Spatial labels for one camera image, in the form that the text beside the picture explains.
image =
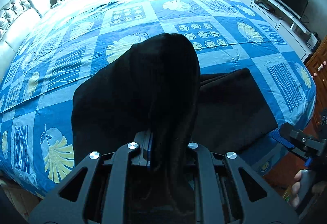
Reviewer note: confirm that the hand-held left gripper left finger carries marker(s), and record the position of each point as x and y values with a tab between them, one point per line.
149	152

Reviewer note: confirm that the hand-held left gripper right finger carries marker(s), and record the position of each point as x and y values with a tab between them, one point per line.
204	162

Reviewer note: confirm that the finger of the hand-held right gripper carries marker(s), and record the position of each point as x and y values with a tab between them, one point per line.
282	139

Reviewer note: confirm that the black pants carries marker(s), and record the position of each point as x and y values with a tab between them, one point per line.
166	73

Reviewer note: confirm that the person's right hand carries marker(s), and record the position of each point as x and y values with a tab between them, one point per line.
296	189

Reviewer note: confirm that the brown wooden cabinet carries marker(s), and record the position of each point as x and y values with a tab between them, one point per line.
319	60

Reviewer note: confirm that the white television cabinet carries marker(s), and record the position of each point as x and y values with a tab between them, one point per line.
283	25

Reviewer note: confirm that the blue patterned bed sheet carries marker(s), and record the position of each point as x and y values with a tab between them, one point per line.
76	47

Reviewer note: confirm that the black set-top box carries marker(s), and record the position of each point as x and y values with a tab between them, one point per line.
264	6

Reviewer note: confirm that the cream tufted leather headboard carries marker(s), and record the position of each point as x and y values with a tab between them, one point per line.
15	24

